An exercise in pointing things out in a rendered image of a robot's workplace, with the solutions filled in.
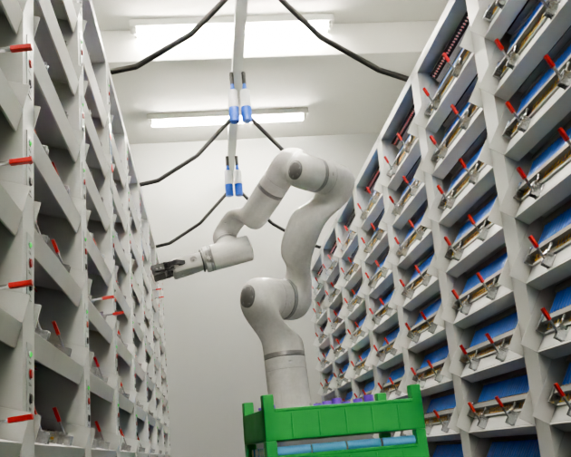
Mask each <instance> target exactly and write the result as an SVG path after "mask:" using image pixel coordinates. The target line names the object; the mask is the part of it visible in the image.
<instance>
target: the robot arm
mask: <svg viewBox="0 0 571 457"><path fill-rule="evenodd" d="M291 186H293V187H296V188H298V189H300V190H306V191H310V192H314V193H315V195H314V196H313V197H312V198H311V199H310V200H309V201H308V202H306V204H305V205H303V206H302V207H300V208H298V209H297V210H296V211H295V212H294V213H293V214H292V215H291V217H290V219H289V220H288V223H287V226H286V228H285V233H284V236H283V238H282V243H281V256H282V259H283V260H284V261H285V265H286V273H285V277H284V279H277V278H269V277H255V278H252V279H250V280H249V281H247V282H246V284H245V285H244V286H243V287H242V290H241V293H240V307H241V310H242V313H243V315H244V317H245V319H246V320H247V322H248V323H249V324H250V325H251V327H252V328H253V329H254V331H255V332H256V334H257V335H258V337H259V339H260V341H261V343H262V346H263V353H264V361H265V369H266V384H267V392H268V394H272V395H273V396H274V405H275V406H276V408H287V407H299V406H311V405H312V404H311V397H310V390H309V383H308V376H307V369H306V361H305V349H304V344H303V340H302V338H301V337H300V336H299V335H298V334H297V333H296V332H295V331H294V330H293V329H292V328H291V327H289V326H288V325H287V324H286V322H285V321H284V320H296V319H298V318H300V317H302V316H304V315H305V314H306V313H307V311H308V309H309V307H310V306H311V302H312V279H311V260H312V255H313V253H314V250H315V245H316V243H317V240H318V239H319V236H320V233H321V231H322V229H323V227H324V224H325V223H326V222H327V220H328V219H329V218H331V217H332V216H333V214H334V213H335V212H336V211H337V210H338V209H340V208H341V207H342V206H343V205H344V204H345V203H346V202H347V201H348V200H349V198H351V196H352V194H353V189H354V176H353V174H352V172H351V171H350V170H349V169H348V168H347V167H345V166H344V165H343V164H340V163H337V162H333V161H330V160H324V159H321V158H317V157H314V156H311V155H309V154H307V153H306V151H304V150H301V149H297V148H287V149H284V150H282V151H280V152H278V154H277V155H276V156H275V157H274V158H273V160H272V161H271V163H270V165H269V166H268V168H267V169H266V171H265V173H264V175H263V176H262V178H261V179H260V181H259V182H258V184H257V185H256V187H255V189H254V190H253V192H252V193H251V195H250V197H249V198H248V200H247V202H246V204H245V205H244V207H242V208H236V209H231V210H230V211H228V212H227V213H226V214H225V215H224V217H223V218H222V219H221V220H220V221H219V223H218V225H217V227H216V229H215V231H214V233H213V242H214V244H212V245H209V246H205V247H202V248H201V251H200V249H199V250H198V253H193V254H189V255H186V256H182V257H178V258H173V259H172V260H171V261H169V262H163V263H159V264H156V265H153V266H150V268H151V272H152V275H153V277H154V280H155V282H158V281H161V280H164V279H167V278H171V277H174V278H175V279H179V278H182V277H187V276H190V275H193V274H196V273H198V272H200V271H202V270H204V272H206V270H207V271H208V273H209V272H212V271H216V270H220V269H222V268H226V267H232V266H235V265H238V264H242V263H246V262H248V261H252V260H254V251H253V248H252V244H251V241H250V239H249V237H248V236H243V237H239V238H237V234H238V232H239V231H240V230H241V229H242V228H243V227H244V226H245V225H246V226H247V227H249V228H250V229H261V228H262V227H263V226H264V225H265V224H266V223H267V221H268V220H269V218H270V217H271V215H272V214H273V212H274V211H275V209H276V207H277V206H278V204H279V203H280V202H281V200H282V199H283V197H284V196H285V194H286V193H287V191H288V190H289V188H290V187H291Z"/></svg>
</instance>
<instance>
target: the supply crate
mask: <svg viewBox="0 0 571 457"><path fill-rule="evenodd" d="M407 393H408V399H395V400H387V398H386V393H378V394H375V395H374V399H375V401H371V402H359V403H347V404H324V405H311V406H299V407H287V408H275V407H274V396H273V395H272V394H263V395H261V396H260V400H261V411H258V412H255V413H254V404H253V403H243V404H242V413H243V427H244V440H245V445H247V444H259V443H264V442H272V441H277V442H290V441H300V440H311V439H322V438H332V437H343V436H353V435H364V434H375V433H392V432H400V431H408V430H413V429H421V428H426V426H425V420H424V412H423V406H422V399H421V387H420V385H419V384H409V385H407Z"/></svg>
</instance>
